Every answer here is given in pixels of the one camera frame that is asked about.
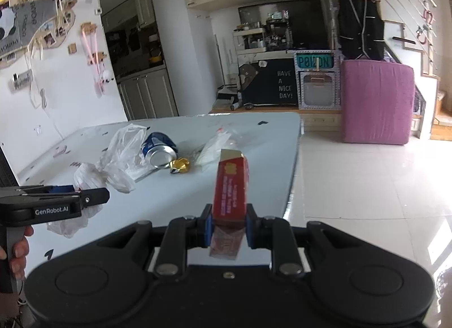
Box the red cigarette box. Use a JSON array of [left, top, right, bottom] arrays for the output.
[[210, 149, 249, 260]]

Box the person's left hand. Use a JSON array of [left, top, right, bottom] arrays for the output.
[[1, 225, 34, 321]]

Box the gold foil wrapper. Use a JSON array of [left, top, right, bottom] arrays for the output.
[[169, 157, 191, 174]]

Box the clear zip plastic bag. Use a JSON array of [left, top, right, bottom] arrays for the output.
[[193, 127, 242, 169]]

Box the crushed blue soda can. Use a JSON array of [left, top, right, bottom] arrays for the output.
[[142, 132, 179, 169]]

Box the crumpled white plastic bag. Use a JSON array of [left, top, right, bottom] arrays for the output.
[[47, 123, 157, 239]]

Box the black chalkboard cart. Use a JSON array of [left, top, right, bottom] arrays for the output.
[[239, 59, 299, 107]]

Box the white toy oven cabinet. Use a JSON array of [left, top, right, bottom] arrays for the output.
[[294, 50, 341, 111]]

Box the purple folded mattress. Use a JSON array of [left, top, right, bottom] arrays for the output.
[[341, 60, 415, 146]]

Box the white shelf rack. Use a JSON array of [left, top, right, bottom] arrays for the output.
[[232, 28, 267, 55]]

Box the grey kitchen cabinet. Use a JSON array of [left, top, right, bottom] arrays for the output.
[[102, 0, 179, 120]]

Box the black hanging jacket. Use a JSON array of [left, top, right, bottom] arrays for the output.
[[337, 0, 384, 61]]

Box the pink wall hanging decoration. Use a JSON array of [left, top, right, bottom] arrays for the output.
[[81, 22, 113, 97]]

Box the wall photo collage board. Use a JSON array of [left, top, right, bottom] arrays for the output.
[[1, 0, 77, 69]]

